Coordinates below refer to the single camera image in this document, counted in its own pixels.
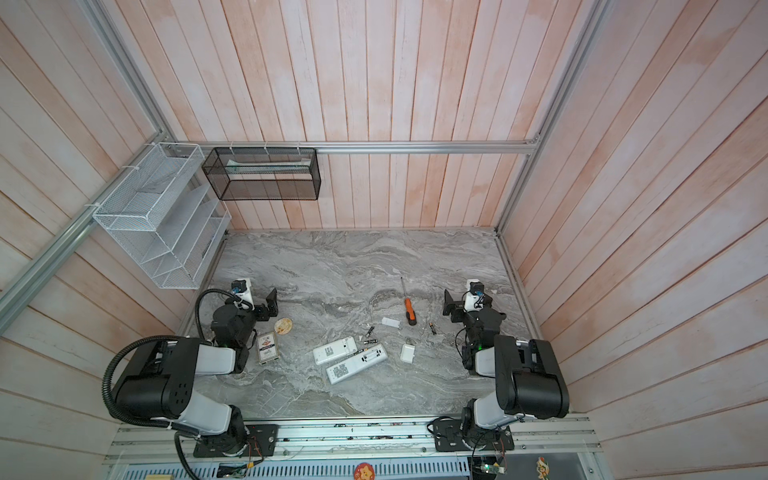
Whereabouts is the orange handled screwdriver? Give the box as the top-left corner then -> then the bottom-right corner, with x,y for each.
400,277 -> 417,326

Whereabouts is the white AC remote battery cover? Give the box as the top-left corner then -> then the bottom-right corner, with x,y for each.
400,343 -> 415,364

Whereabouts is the white air conditioner remote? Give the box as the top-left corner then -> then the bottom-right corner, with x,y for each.
312,336 -> 358,366

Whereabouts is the white TV remote control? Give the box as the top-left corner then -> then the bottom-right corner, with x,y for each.
326,345 -> 388,385

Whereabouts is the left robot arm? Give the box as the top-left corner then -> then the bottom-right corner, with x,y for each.
101,280 -> 279,460

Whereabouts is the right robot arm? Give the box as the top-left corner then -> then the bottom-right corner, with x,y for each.
429,282 -> 570,452

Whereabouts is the round wooden coaster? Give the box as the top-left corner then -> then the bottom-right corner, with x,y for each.
274,318 -> 293,335

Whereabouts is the blue white card box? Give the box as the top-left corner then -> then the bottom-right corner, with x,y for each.
256,331 -> 279,364

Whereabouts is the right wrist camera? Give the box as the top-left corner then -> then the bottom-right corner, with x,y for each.
463,279 -> 486,312

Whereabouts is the black wire mesh basket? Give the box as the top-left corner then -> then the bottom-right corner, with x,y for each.
202,146 -> 322,201

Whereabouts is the white wire mesh shelf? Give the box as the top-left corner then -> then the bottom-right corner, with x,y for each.
94,143 -> 231,290

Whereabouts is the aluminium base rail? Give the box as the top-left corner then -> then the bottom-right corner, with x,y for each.
104,413 -> 601,466

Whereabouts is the horizontal aluminium frame rail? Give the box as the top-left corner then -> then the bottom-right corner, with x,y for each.
165,140 -> 539,155

